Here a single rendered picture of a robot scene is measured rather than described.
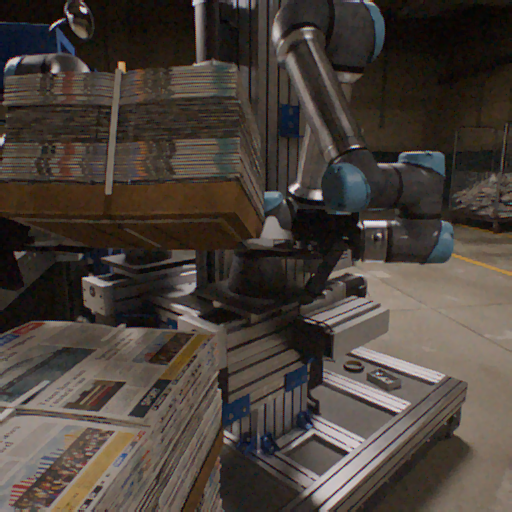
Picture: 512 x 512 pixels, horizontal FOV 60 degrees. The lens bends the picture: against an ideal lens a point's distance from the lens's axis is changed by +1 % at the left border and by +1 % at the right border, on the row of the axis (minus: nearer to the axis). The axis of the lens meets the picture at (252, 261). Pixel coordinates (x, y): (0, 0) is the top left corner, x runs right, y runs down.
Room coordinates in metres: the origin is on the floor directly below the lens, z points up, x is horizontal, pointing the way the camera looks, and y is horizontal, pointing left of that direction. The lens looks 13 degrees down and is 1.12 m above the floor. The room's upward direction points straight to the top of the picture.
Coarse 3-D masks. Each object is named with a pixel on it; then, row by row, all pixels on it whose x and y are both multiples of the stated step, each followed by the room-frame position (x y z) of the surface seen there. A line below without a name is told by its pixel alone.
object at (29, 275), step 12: (24, 252) 1.58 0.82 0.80; (24, 264) 1.53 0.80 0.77; (36, 264) 1.67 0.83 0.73; (48, 264) 1.84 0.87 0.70; (24, 276) 1.52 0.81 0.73; (36, 276) 1.66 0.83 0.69; (0, 288) 1.30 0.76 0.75; (24, 288) 1.51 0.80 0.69; (0, 300) 1.29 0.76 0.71; (12, 300) 1.38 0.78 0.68
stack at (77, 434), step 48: (0, 336) 0.72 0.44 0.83; (48, 336) 0.72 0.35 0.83; (96, 336) 0.72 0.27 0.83; (144, 336) 0.72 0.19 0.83; (192, 336) 0.72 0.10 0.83; (0, 384) 0.55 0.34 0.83; (48, 384) 0.55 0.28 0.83; (96, 384) 0.55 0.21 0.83; (144, 384) 0.55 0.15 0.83; (192, 384) 0.60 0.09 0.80; (0, 432) 0.44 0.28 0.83; (48, 432) 0.44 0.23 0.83; (96, 432) 0.44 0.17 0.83; (144, 432) 0.45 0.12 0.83; (192, 432) 0.60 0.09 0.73; (0, 480) 0.37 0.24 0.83; (48, 480) 0.37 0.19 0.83; (96, 480) 0.37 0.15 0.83; (144, 480) 0.42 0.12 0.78; (192, 480) 0.58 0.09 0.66
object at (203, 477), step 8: (216, 440) 0.68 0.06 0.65; (216, 448) 0.69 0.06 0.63; (216, 456) 0.69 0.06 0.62; (208, 464) 0.64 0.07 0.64; (200, 472) 0.60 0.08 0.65; (208, 472) 0.64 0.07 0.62; (200, 480) 0.60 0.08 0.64; (200, 488) 0.60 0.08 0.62; (192, 496) 0.56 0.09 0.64; (200, 496) 0.60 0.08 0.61; (192, 504) 0.56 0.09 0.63
